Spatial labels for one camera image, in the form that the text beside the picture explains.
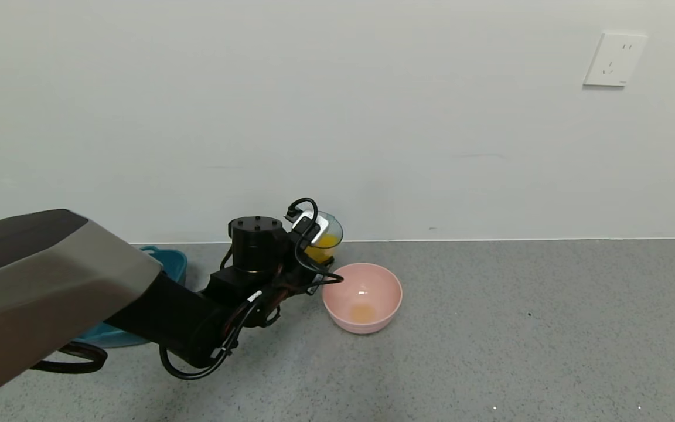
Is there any clear teal plastic cup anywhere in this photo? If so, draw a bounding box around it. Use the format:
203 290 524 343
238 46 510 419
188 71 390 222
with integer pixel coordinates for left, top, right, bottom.
304 212 344 265

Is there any pink bowl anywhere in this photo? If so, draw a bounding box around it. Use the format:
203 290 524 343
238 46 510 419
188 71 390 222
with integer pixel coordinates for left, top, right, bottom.
322 263 403 335

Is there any teal plastic basin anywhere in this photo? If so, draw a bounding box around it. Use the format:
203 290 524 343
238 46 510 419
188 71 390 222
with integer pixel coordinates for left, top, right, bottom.
74 246 189 348

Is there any black camera cable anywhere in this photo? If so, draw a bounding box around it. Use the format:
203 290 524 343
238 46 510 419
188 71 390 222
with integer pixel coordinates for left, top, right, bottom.
285 198 345 295

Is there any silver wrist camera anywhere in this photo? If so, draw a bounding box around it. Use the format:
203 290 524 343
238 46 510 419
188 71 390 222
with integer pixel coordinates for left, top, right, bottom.
292 213 330 244

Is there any black cable with white tag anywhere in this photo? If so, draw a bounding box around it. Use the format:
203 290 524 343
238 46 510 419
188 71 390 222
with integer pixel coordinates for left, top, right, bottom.
159 290 265 382

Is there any dark arm cable loop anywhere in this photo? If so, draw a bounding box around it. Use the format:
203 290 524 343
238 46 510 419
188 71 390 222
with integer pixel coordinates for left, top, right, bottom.
32 342 108 374

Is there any white wall socket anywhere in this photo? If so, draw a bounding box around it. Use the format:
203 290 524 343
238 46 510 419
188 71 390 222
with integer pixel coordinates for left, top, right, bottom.
583 32 648 88

